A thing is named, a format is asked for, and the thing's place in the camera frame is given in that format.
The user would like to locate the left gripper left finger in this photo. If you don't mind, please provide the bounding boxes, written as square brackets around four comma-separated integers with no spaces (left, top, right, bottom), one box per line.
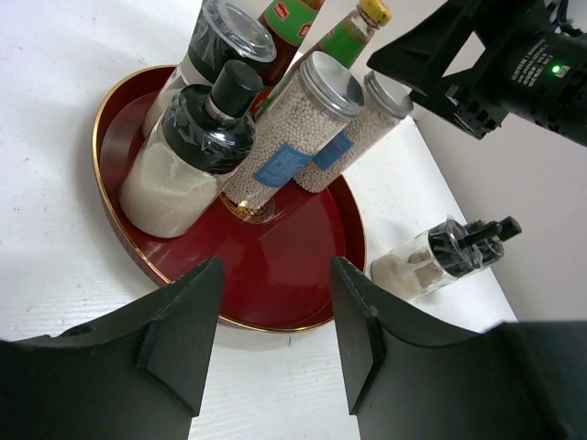
[1,258,225,439]

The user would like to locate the silver lid white beads jar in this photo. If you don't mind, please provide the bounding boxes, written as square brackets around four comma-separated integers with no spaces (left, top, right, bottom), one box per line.
[224,51,364,210]

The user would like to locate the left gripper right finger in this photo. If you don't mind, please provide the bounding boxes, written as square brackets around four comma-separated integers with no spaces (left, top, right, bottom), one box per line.
[330,257,586,439]

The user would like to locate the ketchup bottle yellow cap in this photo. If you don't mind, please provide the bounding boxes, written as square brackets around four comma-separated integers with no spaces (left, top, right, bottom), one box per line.
[251,0,324,116]
[312,0,392,69]

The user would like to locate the beige spice grinder black cap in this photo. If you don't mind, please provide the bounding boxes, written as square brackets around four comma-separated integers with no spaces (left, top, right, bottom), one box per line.
[370,216,522,302]

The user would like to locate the white salt grinder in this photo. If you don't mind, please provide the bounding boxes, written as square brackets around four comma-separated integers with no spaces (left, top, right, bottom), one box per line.
[141,1,277,138]
[119,60,262,238]

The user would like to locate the red round tray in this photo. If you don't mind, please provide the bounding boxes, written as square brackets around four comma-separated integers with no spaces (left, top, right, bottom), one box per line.
[92,65,367,333]

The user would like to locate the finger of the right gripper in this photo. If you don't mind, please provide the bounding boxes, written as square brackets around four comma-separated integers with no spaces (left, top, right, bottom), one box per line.
[368,1,486,119]

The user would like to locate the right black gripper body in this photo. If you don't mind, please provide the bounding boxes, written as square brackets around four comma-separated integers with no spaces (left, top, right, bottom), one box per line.
[447,1,586,145]

